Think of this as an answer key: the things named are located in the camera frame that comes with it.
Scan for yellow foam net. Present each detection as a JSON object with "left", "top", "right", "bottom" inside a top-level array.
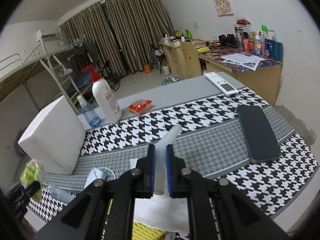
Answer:
[{"left": 132, "top": 222, "right": 166, "bottom": 240}]

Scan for blue face mask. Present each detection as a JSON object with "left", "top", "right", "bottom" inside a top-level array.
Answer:
[{"left": 84, "top": 167, "right": 116, "bottom": 189}]

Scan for red snack packet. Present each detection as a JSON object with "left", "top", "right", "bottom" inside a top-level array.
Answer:
[{"left": 128, "top": 99, "right": 152, "bottom": 114}]

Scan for white lotion pump bottle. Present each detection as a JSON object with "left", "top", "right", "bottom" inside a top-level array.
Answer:
[{"left": 87, "top": 64, "right": 122, "bottom": 124}]

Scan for houndstooth table cloth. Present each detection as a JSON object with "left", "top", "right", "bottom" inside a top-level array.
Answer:
[{"left": 30, "top": 87, "right": 319, "bottom": 221}]

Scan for blue spray bottle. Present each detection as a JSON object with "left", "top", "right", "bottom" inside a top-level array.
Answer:
[{"left": 77, "top": 95, "right": 102, "bottom": 128}]

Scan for black smartphone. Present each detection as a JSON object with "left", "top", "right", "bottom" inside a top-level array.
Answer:
[{"left": 237, "top": 105, "right": 281, "bottom": 164}]

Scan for white styrofoam box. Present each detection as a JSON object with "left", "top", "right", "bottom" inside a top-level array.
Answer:
[{"left": 18, "top": 96, "right": 86, "bottom": 175}]

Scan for black folding chair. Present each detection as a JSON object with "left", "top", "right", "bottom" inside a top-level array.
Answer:
[{"left": 100, "top": 60, "right": 120, "bottom": 92}]

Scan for orange floor container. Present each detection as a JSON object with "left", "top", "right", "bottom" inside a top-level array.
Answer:
[{"left": 143, "top": 64, "right": 152, "bottom": 74}]

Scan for white remote control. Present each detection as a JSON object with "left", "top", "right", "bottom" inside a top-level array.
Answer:
[{"left": 204, "top": 72, "right": 239, "bottom": 97}]

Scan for wooden desk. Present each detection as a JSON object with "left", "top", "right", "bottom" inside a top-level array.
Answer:
[{"left": 159, "top": 41, "right": 283, "bottom": 106}]

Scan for metal bunk bed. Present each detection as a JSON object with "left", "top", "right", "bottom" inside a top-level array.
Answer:
[{"left": 1, "top": 30, "right": 94, "bottom": 114}]

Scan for white papers on desk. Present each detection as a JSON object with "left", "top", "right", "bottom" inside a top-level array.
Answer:
[{"left": 221, "top": 53, "right": 265, "bottom": 71}]

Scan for brown curtains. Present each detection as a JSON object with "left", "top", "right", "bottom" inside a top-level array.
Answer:
[{"left": 60, "top": 0, "right": 174, "bottom": 77}]

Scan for white air conditioner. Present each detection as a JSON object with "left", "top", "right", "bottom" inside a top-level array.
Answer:
[{"left": 36, "top": 29, "right": 57, "bottom": 42}]

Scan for anime wall poster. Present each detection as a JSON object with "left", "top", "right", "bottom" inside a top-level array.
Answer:
[{"left": 213, "top": 0, "right": 234, "bottom": 17}]

